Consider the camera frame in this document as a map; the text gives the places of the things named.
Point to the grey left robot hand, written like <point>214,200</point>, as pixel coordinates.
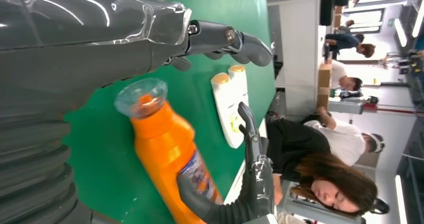
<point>82,40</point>

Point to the orange detergent bottle clear cap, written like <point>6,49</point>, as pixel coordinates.
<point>162,143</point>

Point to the white shampoo bottle gold cap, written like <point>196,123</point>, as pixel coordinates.
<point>241,83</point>
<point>225,106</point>

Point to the person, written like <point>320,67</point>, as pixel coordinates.
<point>344,42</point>
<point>298,146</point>
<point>344,141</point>
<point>341,75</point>

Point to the brown cardboard box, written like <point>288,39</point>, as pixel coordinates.
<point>324,83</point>

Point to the ceiling light strip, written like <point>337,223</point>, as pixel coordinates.
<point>400,199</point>
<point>418,20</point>
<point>400,32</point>

